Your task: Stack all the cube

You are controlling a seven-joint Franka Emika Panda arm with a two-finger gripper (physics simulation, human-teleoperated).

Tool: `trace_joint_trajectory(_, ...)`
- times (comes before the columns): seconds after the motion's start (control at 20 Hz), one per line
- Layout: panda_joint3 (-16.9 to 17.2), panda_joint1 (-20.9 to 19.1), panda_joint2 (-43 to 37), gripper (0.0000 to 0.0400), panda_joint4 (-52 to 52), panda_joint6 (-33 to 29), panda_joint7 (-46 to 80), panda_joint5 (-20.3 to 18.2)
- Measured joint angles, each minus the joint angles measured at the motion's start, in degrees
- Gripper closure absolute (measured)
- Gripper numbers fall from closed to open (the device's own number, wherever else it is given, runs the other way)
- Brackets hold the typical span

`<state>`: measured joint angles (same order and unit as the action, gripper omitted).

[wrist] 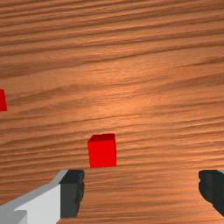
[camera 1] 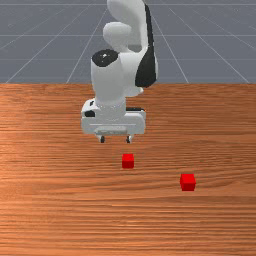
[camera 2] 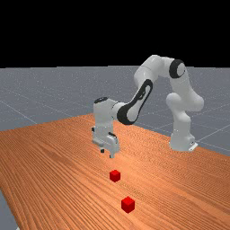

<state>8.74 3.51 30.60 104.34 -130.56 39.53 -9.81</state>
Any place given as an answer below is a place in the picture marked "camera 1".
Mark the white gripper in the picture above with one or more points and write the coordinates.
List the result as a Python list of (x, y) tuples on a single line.
[(113, 121)]

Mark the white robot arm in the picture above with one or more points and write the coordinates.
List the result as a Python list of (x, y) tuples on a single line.
[(110, 83)]

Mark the red cube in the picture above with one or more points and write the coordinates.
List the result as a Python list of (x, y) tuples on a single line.
[(128, 161), (188, 182)]

